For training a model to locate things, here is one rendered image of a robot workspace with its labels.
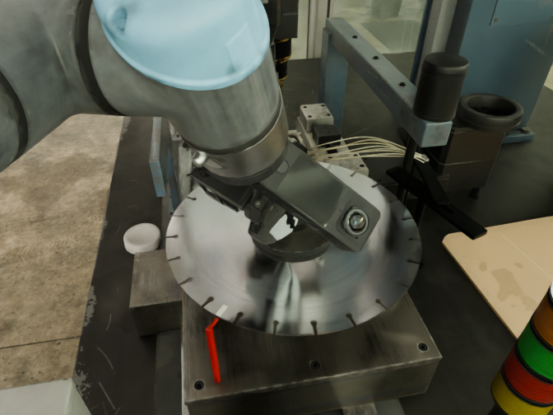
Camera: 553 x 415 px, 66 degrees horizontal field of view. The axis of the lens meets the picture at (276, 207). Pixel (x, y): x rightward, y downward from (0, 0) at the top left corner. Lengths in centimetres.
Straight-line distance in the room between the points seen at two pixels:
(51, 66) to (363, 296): 38
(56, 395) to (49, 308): 136
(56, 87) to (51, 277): 177
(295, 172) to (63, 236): 187
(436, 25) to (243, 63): 94
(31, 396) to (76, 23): 40
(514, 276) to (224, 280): 55
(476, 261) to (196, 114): 71
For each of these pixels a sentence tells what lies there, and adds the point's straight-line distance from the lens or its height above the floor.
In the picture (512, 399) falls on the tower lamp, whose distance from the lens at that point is 42.
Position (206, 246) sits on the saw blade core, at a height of 95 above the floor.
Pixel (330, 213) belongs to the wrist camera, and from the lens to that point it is 36.
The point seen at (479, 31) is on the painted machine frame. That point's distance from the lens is 112.
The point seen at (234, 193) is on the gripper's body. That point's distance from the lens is 39.
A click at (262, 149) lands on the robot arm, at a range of 29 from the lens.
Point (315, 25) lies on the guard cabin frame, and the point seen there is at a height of 85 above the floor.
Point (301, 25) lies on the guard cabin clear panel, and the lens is 171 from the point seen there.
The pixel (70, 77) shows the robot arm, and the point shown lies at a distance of 26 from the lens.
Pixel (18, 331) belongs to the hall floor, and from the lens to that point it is 187.
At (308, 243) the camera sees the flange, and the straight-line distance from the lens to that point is 53.
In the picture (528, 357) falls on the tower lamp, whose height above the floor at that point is 104.
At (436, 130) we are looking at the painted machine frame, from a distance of 65.
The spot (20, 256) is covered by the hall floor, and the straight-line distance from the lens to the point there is 216.
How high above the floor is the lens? 133
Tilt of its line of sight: 39 degrees down
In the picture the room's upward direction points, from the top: straight up
